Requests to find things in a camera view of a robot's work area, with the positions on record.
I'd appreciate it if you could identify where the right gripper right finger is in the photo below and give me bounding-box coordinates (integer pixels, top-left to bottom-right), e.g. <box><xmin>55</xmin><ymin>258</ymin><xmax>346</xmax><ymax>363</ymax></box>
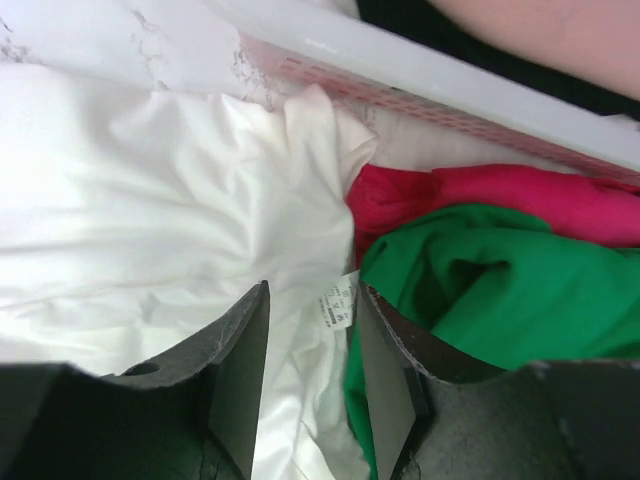
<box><xmin>357</xmin><ymin>285</ymin><xmax>639</xmax><ymax>479</ymax></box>

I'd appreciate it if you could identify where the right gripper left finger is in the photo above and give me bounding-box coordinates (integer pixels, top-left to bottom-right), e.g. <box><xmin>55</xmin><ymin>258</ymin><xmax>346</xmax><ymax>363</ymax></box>
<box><xmin>1</xmin><ymin>283</ymin><xmax>270</xmax><ymax>479</ymax></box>

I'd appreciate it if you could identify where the white printed t shirt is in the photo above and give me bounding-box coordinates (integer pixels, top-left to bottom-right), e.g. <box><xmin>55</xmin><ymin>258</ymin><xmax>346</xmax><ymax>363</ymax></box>
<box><xmin>1</xmin><ymin>63</ymin><xmax>377</xmax><ymax>479</ymax></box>

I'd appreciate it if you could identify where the green t shirt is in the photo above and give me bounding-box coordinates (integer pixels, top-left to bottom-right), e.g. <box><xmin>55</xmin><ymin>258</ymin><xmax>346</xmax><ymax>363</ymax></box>
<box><xmin>345</xmin><ymin>205</ymin><xmax>639</xmax><ymax>479</ymax></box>

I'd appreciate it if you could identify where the red t shirt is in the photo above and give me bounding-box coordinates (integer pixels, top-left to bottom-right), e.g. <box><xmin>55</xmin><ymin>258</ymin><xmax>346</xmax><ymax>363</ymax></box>
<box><xmin>347</xmin><ymin>164</ymin><xmax>639</xmax><ymax>258</ymax></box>

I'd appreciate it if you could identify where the white laundry basket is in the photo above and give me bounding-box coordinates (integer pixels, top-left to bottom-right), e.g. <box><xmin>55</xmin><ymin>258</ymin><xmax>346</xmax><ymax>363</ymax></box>
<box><xmin>211</xmin><ymin>1</ymin><xmax>639</xmax><ymax>184</ymax></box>

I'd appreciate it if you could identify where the pink folded t shirt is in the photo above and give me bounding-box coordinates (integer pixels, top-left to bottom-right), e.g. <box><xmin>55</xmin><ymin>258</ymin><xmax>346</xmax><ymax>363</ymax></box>
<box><xmin>434</xmin><ymin>0</ymin><xmax>639</xmax><ymax>100</ymax></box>

